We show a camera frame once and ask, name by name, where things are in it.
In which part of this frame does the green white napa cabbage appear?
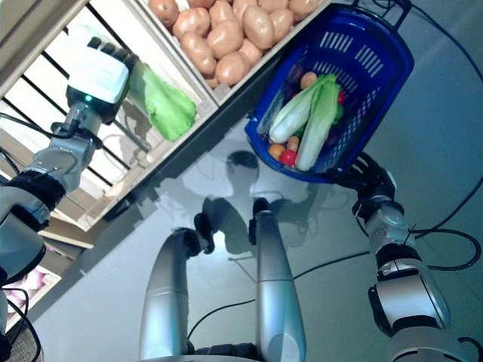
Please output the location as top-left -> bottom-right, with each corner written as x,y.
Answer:
268,75 -> 329,145
128,62 -> 198,143
296,75 -> 343,171

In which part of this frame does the silver left robot leg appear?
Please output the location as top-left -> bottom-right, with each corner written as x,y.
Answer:
138,213 -> 215,362

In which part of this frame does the thin black floor cable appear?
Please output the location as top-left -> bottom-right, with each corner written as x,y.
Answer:
187,250 -> 378,340

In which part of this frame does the silver right robot leg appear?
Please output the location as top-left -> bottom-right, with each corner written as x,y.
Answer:
248,198 -> 307,362

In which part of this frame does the blue plastic shopping basket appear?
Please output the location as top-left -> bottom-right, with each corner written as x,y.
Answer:
244,0 -> 415,185

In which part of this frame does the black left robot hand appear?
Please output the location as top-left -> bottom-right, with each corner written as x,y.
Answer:
64,34 -> 140,126

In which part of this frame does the red tomato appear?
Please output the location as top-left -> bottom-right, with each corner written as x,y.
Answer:
279,149 -> 299,167

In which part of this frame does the silver robot leg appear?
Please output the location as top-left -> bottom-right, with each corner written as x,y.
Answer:
138,213 -> 215,362
248,198 -> 307,362

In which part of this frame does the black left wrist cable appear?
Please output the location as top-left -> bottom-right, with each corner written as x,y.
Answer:
0,112 -> 103,151

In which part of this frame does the light wooden crate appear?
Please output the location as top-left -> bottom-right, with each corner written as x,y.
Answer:
0,0 -> 220,232
0,259 -> 63,335
137,0 -> 333,107

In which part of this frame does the long black floor cable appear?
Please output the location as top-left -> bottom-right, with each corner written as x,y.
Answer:
409,0 -> 483,272

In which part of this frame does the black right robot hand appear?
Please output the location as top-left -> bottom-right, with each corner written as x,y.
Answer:
327,152 -> 398,213

